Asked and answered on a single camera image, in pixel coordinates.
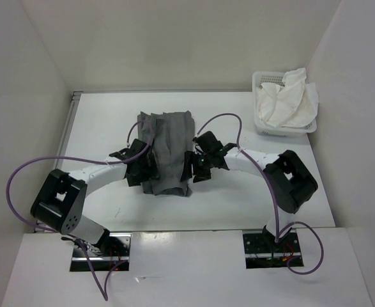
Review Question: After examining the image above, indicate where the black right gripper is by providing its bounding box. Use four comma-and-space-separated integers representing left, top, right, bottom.
181, 150, 214, 182

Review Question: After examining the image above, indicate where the grey pleated skirt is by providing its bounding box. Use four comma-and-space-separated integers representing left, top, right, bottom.
137, 111, 195, 197

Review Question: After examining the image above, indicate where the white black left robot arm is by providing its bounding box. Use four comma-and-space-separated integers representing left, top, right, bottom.
31, 139, 158, 256

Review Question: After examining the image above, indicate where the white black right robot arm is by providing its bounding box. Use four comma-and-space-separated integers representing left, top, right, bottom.
180, 131, 318, 251

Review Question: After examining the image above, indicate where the white plastic basket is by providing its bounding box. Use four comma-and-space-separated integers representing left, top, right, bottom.
252, 71, 317, 138

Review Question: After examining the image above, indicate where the white crumpled cloth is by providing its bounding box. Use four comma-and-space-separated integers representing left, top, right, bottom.
255, 68, 319, 129

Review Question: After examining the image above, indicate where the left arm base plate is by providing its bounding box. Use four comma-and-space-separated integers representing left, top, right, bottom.
70, 233, 132, 272

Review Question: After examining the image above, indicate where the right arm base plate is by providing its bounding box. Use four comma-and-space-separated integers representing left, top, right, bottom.
242, 230, 304, 269

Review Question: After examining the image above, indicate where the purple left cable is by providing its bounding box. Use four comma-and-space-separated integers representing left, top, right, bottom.
7, 120, 155, 301

